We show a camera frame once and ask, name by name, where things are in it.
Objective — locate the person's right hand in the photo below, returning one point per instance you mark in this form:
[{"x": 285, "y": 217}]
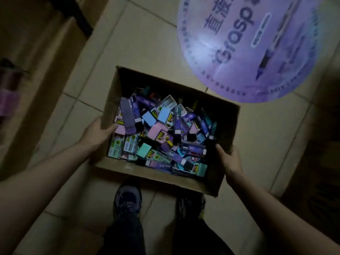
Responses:
[{"x": 231, "y": 164}]

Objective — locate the person's left hand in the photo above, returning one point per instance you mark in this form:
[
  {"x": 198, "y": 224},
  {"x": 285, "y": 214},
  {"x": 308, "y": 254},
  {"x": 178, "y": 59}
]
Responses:
[{"x": 100, "y": 134}]

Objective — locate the brown cardboard box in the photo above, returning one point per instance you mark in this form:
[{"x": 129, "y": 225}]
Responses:
[{"x": 127, "y": 82}]

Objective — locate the pile of pencil lead cases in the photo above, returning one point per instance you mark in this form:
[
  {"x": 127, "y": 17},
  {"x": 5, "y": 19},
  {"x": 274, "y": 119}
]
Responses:
[{"x": 159, "y": 135}]

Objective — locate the wooden shelf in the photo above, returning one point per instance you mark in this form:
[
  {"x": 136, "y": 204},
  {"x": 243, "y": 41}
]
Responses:
[{"x": 32, "y": 77}]

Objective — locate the person's right forearm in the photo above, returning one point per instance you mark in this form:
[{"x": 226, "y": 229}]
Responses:
[{"x": 276, "y": 215}]

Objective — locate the person's left forearm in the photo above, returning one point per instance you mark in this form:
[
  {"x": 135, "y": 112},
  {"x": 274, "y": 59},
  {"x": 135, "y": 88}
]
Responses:
[{"x": 42, "y": 183}]

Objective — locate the person's right shoe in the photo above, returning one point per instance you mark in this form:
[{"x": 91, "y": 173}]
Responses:
[{"x": 190, "y": 205}]

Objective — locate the person's shoe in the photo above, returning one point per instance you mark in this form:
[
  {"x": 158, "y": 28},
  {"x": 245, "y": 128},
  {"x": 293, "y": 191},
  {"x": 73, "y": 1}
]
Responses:
[
  {"x": 127, "y": 199},
  {"x": 190, "y": 205}
]

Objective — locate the person's left shoe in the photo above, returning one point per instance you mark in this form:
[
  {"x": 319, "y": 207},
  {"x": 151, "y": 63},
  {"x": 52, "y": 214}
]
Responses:
[{"x": 127, "y": 199}]

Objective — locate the round purple floor sticker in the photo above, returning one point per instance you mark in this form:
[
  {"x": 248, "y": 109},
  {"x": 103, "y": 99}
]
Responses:
[{"x": 249, "y": 45}]

